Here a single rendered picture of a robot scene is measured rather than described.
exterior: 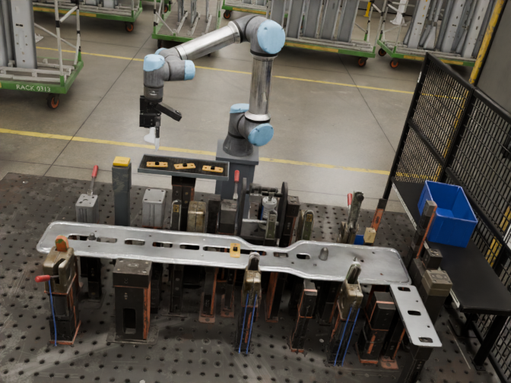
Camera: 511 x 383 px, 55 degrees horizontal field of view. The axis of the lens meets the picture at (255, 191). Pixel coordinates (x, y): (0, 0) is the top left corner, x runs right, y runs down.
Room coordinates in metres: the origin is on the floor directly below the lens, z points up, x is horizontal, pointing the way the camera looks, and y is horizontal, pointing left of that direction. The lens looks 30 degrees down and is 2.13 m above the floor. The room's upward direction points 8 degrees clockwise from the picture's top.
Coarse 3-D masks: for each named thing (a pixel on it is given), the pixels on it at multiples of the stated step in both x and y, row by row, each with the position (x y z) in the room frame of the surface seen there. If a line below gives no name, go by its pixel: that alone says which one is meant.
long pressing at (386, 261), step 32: (64, 224) 1.48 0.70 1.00; (96, 224) 1.51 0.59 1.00; (96, 256) 1.34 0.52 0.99; (128, 256) 1.36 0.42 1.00; (160, 256) 1.38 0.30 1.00; (192, 256) 1.41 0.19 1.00; (224, 256) 1.43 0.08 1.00; (288, 256) 1.49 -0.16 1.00; (352, 256) 1.55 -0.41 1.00; (384, 256) 1.58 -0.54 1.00
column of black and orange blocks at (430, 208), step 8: (424, 208) 1.72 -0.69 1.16; (432, 208) 1.69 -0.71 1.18; (424, 216) 1.70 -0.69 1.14; (432, 216) 1.69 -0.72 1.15; (424, 224) 1.69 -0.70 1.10; (416, 232) 1.72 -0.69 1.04; (424, 232) 1.69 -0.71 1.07; (416, 240) 1.70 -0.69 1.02; (424, 240) 1.69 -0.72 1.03; (416, 248) 1.69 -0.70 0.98; (408, 256) 1.71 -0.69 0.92; (416, 256) 1.69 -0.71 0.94; (408, 264) 1.69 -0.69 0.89; (408, 272) 1.70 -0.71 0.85; (400, 288) 1.71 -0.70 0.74
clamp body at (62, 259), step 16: (48, 256) 1.22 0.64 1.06; (64, 256) 1.23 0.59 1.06; (48, 272) 1.18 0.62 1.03; (64, 272) 1.19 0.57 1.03; (48, 288) 1.18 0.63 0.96; (64, 288) 1.18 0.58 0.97; (64, 304) 1.20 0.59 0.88; (64, 320) 1.19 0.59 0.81; (80, 320) 1.29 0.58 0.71; (64, 336) 1.19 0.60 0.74
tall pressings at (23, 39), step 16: (0, 0) 5.10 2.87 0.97; (16, 0) 5.07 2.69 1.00; (32, 0) 5.15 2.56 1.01; (0, 16) 5.08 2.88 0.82; (16, 16) 5.06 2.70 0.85; (32, 16) 5.14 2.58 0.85; (0, 32) 5.04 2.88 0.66; (16, 32) 5.05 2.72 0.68; (32, 32) 5.12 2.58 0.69; (0, 48) 5.01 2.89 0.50; (16, 48) 5.04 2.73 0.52; (32, 48) 5.10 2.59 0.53; (0, 64) 5.00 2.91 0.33; (16, 64) 5.08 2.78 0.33; (32, 64) 5.07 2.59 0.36
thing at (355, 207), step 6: (354, 192) 1.68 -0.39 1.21; (360, 192) 1.69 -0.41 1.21; (354, 198) 1.67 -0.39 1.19; (360, 198) 1.65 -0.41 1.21; (354, 204) 1.68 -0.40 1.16; (360, 204) 1.67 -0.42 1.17; (354, 210) 1.67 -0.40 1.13; (348, 216) 1.68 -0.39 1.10; (354, 216) 1.67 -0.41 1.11; (348, 222) 1.66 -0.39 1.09; (354, 222) 1.67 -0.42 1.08; (348, 228) 1.65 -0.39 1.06; (354, 228) 1.65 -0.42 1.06
